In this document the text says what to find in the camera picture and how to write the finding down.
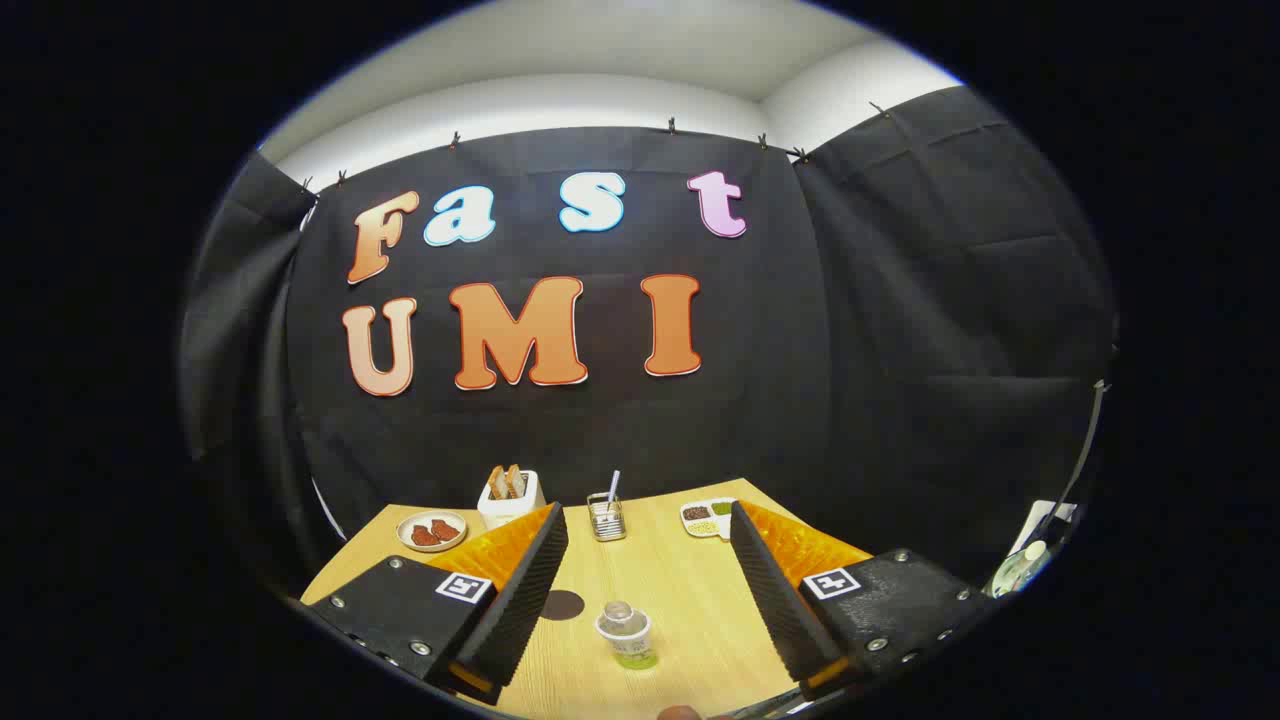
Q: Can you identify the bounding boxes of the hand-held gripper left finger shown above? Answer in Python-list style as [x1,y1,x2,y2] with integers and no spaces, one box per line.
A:
[305,502,570,706]

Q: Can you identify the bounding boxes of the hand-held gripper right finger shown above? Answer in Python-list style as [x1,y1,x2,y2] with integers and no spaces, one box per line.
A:
[729,500,991,701]

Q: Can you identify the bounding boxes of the clear plastic juice bottle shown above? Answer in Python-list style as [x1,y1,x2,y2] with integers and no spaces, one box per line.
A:
[595,600,658,671]

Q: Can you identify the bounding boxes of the small clear plastic bottle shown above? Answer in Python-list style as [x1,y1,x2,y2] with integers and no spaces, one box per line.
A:
[985,540,1051,599]

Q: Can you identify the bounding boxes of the white toaster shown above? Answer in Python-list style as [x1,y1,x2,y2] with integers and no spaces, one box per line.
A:
[477,470,547,531]

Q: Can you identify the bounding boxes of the white divided bean dish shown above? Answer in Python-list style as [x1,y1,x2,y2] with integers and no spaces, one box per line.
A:
[680,497,739,540]

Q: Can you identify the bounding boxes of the round beige plate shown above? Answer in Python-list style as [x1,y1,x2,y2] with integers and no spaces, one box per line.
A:
[397,511,468,553]

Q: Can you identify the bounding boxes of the wooden table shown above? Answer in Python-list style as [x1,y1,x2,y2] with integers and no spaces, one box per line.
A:
[300,478,876,720]

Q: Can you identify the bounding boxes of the metal wire basket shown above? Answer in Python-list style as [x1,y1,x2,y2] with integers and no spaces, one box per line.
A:
[587,492,627,542]

